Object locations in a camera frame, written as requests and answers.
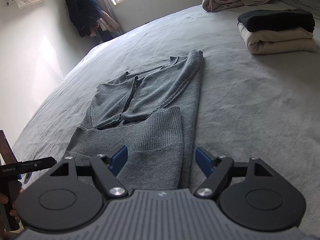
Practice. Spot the folded cream garment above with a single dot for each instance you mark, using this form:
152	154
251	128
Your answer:
273	42

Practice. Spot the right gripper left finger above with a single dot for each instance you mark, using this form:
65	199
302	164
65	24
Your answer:
105	170

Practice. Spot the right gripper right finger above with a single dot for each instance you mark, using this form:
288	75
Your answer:
217	171

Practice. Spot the person left hand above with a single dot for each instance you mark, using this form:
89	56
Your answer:
4	200

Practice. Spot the dark hanging jacket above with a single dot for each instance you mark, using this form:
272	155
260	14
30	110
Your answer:
84	15

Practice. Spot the folded black garment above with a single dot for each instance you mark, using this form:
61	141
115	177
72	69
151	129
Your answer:
277	20

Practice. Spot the grey patterned knit sweater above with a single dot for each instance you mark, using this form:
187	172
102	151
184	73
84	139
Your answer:
153	114

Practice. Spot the grey bed sheet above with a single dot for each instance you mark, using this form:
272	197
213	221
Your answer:
247	105

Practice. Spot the pink hanging clothes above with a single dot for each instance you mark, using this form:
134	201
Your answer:
107	23

